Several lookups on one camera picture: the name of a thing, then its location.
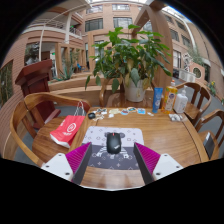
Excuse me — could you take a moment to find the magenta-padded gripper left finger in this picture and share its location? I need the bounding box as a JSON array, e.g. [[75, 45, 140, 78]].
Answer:
[[40, 141, 93, 185]]

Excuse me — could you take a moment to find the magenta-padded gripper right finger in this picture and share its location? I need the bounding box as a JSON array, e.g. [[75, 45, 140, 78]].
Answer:
[[133, 142, 184, 186]]

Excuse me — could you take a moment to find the black computer mouse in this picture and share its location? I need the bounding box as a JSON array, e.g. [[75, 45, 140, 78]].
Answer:
[[106, 132, 122, 155]]

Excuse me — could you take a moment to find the grey white printed mouse pad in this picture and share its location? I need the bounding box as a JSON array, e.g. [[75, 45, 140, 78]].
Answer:
[[81, 125, 145, 171]]

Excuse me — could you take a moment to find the red paper bag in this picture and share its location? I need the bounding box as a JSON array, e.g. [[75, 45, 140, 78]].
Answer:
[[49, 100, 87, 149]]

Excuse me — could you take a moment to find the white packet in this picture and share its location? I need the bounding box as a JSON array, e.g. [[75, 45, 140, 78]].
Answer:
[[168, 113, 184, 122]]

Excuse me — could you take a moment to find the black flat device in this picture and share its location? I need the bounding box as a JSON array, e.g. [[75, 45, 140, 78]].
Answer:
[[202, 131, 218, 160]]

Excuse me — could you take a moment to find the blue tube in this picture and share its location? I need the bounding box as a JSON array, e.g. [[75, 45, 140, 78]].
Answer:
[[152, 87, 164, 114]]

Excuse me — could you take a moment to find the white pump bottle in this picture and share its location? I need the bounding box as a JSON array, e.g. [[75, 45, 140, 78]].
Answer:
[[173, 85, 189, 114]]

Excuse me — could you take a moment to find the yellow liquid bottle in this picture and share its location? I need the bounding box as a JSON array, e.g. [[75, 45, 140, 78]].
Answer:
[[161, 79, 179, 115]]

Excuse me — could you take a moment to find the spiky agave plant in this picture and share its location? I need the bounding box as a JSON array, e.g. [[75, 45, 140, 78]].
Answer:
[[58, 64, 76, 82]]

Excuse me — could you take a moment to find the white outdoor sculpture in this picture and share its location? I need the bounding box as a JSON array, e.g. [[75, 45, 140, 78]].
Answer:
[[183, 53, 196, 73]]

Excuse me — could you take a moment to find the dark bronze bust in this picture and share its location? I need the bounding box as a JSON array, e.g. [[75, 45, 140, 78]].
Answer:
[[25, 44, 41, 66]]

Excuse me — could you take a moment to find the green plant in white pot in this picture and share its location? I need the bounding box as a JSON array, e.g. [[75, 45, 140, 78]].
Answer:
[[84, 24, 173, 103]]

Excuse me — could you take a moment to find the dark red wooden pedestal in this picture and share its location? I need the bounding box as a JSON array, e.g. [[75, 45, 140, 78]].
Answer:
[[14, 59, 63, 129]]

